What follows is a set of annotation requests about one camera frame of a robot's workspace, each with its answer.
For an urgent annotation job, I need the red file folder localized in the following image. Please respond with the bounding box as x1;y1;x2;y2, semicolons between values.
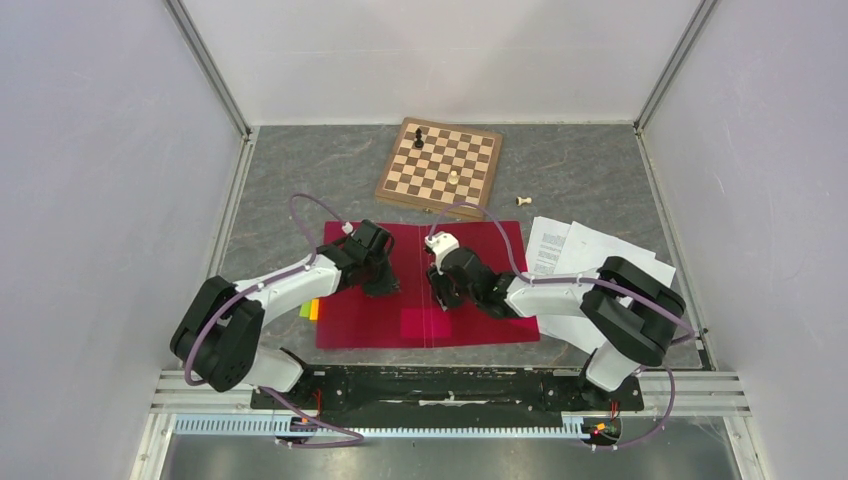
315;223;540;350

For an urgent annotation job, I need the white printed paper stack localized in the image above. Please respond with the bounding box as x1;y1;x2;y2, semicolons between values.
525;217;676;354

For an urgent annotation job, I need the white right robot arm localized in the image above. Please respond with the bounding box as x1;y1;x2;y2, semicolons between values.
425;237;694;408

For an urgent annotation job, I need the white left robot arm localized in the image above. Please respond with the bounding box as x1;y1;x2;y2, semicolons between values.
170;220;399;408

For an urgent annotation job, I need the wooden chessboard box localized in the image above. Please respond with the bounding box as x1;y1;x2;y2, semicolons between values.
375;117;503;221

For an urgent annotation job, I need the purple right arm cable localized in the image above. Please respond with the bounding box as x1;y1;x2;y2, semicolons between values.
427;201;696;452

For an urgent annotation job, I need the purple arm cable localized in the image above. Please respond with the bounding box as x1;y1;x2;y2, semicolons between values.
183;193;366;450
427;201;696;452

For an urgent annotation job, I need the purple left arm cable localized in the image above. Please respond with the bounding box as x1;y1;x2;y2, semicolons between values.
183;193;366;450

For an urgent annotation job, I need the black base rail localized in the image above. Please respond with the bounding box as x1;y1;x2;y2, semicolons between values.
285;365;644;428

